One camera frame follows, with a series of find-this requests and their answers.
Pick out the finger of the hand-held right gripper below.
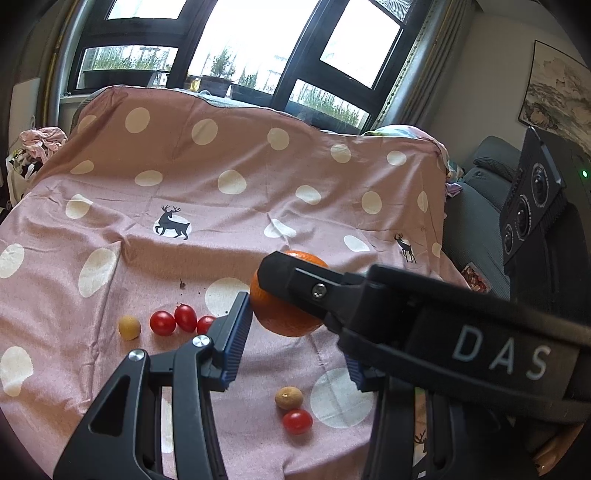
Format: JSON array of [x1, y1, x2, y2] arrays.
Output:
[[257, 250, 384, 333]]

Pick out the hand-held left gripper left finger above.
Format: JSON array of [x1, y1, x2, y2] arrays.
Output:
[[53, 291, 254, 480]]

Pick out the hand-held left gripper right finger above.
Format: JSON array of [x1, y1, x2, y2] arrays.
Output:
[[346, 359, 467, 480]]

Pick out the orange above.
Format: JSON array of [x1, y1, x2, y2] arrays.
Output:
[[249, 250, 331, 337]]

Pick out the red patterned packet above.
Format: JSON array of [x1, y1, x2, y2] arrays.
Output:
[[463, 262, 491, 292]]

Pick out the brown longan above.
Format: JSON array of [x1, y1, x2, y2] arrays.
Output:
[[119, 316, 142, 341], [274, 387, 304, 411]]

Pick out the grey sofa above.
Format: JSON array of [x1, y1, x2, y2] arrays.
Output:
[[443, 136, 525, 296]]

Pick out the pink polka-dot deer blanket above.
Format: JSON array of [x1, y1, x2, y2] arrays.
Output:
[[0, 85, 481, 480]]

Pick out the dark plant pot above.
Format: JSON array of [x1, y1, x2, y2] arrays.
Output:
[[230, 83, 278, 106], [198, 76, 234, 97]]

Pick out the black-framed window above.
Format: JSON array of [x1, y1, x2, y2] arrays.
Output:
[[65, 0, 426, 134]]

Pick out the pile of pink clothes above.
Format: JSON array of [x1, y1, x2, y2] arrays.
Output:
[[7, 127, 69, 195]]

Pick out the landscape wall painting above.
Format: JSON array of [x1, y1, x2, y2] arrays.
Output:
[[518, 39, 591, 148]]

